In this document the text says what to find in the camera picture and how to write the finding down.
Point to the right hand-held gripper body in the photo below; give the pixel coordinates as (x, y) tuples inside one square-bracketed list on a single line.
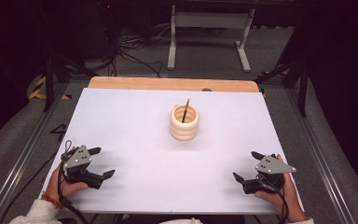
[(272, 166)]

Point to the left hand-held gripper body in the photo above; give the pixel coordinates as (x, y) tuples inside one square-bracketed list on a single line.
[(79, 161)]

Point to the cream ribbed brush holder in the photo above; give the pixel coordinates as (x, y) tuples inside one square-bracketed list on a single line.
[(183, 130)]

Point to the dark green pencil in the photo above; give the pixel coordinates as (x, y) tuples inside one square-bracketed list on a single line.
[(185, 112)]

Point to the person's left hand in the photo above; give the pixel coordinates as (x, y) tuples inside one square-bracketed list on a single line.
[(59, 188)]

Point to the person's right hand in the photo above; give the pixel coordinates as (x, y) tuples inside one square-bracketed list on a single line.
[(284, 199)]

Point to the white table board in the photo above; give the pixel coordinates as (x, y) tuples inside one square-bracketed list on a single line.
[(136, 140)]

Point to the person's white top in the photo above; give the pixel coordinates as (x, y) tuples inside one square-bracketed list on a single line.
[(180, 221)]

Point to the black stand legs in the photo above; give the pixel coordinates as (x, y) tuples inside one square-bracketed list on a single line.
[(48, 81), (303, 90)]

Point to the wooden table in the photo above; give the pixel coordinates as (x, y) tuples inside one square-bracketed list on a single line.
[(167, 84)]

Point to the dark curtain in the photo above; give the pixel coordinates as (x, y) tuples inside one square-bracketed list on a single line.
[(9, 46), (348, 77)]

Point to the white metal stand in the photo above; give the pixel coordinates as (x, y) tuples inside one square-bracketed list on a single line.
[(211, 20)]

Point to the metal floor rail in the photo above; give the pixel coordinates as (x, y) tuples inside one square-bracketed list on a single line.
[(320, 155), (24, 155)]

